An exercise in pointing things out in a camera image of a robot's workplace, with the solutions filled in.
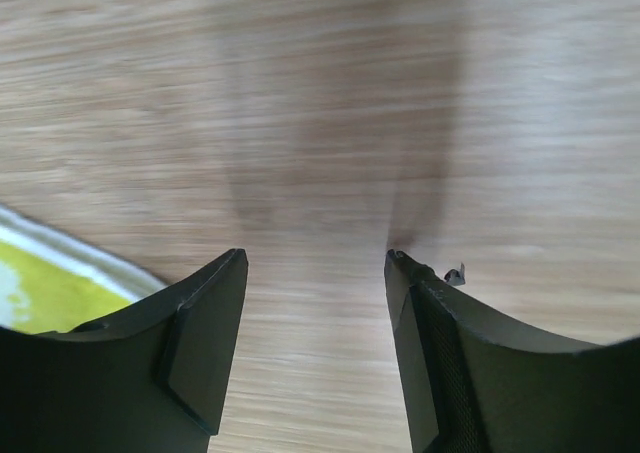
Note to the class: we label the yellow green patterned towel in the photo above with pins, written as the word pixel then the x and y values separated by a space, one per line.
pixel 51 281

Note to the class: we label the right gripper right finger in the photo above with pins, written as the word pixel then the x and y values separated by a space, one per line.
pixel 477 380

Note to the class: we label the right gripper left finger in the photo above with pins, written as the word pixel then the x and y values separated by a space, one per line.
pixel 151 377

